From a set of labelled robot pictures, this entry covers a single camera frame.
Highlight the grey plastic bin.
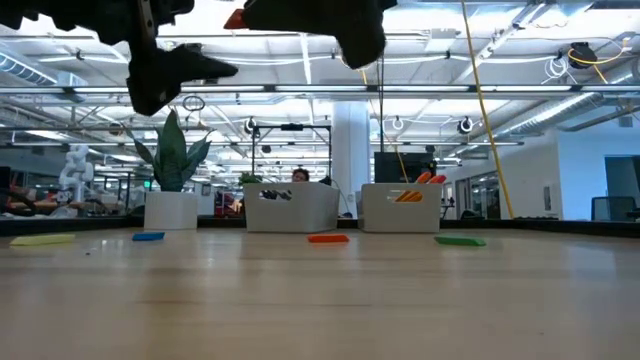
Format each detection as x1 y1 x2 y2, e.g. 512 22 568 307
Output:
243 181 341 234
359 182 443 234

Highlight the yellow cable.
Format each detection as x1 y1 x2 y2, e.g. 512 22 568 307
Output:
459 0 515 220

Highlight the white column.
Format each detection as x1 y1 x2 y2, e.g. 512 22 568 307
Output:
331 102 372 221

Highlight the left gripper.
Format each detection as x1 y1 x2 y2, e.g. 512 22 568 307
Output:
127 42 239 117

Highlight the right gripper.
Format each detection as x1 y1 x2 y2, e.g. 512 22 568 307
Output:
242 0 399 70

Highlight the green eraser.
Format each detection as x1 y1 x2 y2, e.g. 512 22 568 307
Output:
433 235 487 248

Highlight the red black equipment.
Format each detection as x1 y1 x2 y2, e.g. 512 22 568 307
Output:
213 189 243 219

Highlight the yellow eraser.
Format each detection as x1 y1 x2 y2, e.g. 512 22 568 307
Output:
9 233 76 247

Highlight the ceiling light bar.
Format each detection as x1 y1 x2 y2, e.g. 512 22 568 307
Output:
0 83 640 96

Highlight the snake plant in white pot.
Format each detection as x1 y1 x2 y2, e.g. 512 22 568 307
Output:
122 108 214 231

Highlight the black rig frame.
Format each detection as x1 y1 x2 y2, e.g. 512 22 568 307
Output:
250 123 333 186

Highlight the silver ventilation duct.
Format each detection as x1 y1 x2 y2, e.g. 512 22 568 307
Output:
492 74 640 141

